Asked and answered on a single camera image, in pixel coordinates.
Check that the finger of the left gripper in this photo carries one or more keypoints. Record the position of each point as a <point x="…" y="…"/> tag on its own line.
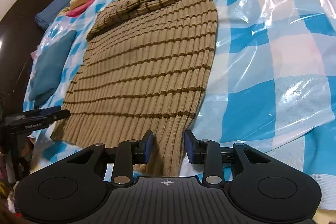
<point x="46" y="117"/>
<point x="34" y="113"/>

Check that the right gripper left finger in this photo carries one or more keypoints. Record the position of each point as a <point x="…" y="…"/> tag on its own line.
<point x="129" y="153"/>

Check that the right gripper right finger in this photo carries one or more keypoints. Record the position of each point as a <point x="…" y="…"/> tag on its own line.
<point x="208" y="153"/>

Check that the tan striped ribbed sweater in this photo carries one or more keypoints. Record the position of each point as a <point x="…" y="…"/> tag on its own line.
<point x="146" y="68"/>

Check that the teal folded cloth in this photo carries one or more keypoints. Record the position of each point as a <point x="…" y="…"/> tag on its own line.
<point x="48" y="69"/>

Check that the dark wooden headboard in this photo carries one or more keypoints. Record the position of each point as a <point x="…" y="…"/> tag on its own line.
<point x="20" y="35"/>

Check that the blue folded pillow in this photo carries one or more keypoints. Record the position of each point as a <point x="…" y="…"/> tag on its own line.
<point x="44" y="18"/>

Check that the blue white checkered plastic sheet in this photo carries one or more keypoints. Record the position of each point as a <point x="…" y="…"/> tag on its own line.
<point x="272" y="84"/>

